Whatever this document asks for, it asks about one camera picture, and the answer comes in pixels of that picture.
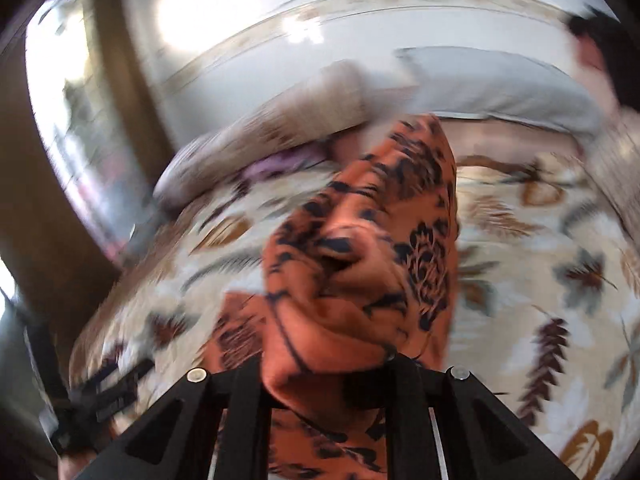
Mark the beige striped bolster pillow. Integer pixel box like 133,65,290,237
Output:
152,59,376,213
582,104,640,246

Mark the purple cloth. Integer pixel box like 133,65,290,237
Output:
240,141,333,183

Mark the wooden window frame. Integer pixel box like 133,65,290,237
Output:
0,0,173,291

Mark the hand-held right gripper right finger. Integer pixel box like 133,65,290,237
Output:
384,351,582,480

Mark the dark blurred object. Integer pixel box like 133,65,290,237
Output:
567,7,626,106

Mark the leaf print blanket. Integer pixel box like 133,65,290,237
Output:
67,157,640,480

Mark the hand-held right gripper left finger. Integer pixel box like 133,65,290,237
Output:
86,354,275,480

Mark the grey pillow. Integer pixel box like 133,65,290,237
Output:
395,46,608,142

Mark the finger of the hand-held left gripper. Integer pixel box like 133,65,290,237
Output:
75,356,157,401
95,386,143,423

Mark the orange floral garment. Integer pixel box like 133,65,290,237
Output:
202,114,460,480

